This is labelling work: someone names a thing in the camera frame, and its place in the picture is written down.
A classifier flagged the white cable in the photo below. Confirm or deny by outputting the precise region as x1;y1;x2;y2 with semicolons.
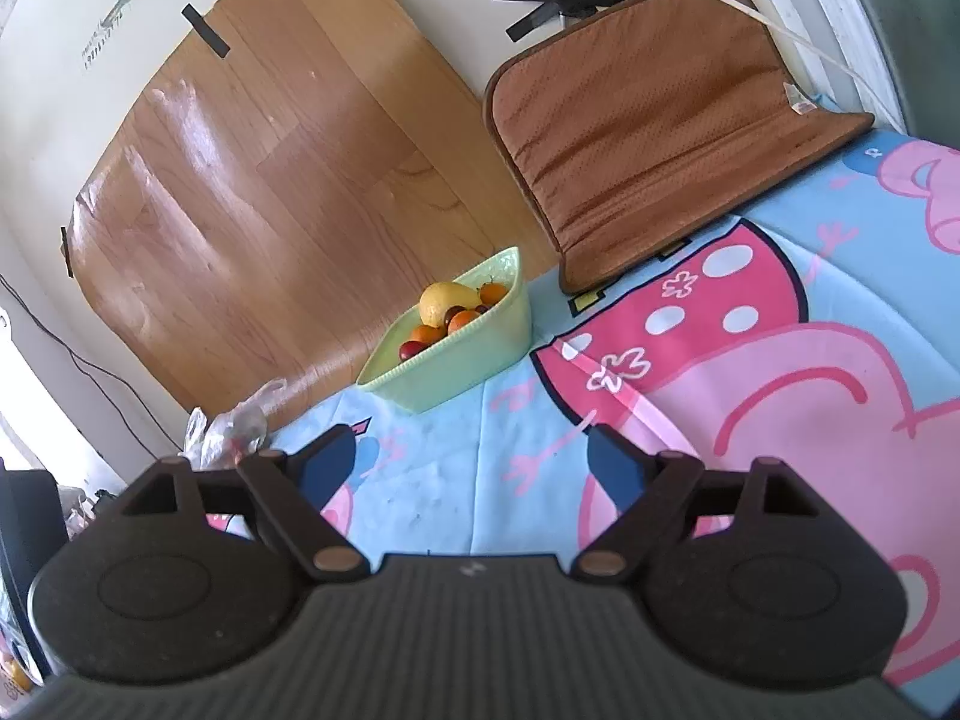
600;0;905;117

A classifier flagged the clear plastic bag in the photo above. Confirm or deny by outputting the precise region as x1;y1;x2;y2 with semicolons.
182;379;290;470

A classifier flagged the yellow lemon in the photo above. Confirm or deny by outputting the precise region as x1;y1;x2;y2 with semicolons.
418;281;481;329

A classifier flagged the white window frame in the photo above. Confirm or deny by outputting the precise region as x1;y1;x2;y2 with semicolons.
735;0;910;130

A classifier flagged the black cable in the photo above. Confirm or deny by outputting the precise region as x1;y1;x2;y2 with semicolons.
0;274;163;460

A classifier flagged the light green basket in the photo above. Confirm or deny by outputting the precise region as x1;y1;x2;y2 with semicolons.
356;246;532;414

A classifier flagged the black tape strip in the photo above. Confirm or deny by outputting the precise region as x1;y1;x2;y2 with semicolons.
182;4;232;59

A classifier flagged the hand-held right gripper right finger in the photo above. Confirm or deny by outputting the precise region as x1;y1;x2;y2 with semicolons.
574;424;820;584

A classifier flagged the black box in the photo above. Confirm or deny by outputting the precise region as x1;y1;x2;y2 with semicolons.
0;469;70;595

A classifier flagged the brown seat cushion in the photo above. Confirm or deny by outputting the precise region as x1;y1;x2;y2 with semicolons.
484;0;875;296

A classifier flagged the wood-pattern vinyl sheet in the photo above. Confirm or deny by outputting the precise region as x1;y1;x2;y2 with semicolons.
64;0;560;433

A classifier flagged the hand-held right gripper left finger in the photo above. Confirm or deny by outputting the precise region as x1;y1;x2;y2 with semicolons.
120;424;370;584

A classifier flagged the cartoon printed blanket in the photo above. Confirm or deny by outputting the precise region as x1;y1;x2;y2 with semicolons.
202;127;960;713

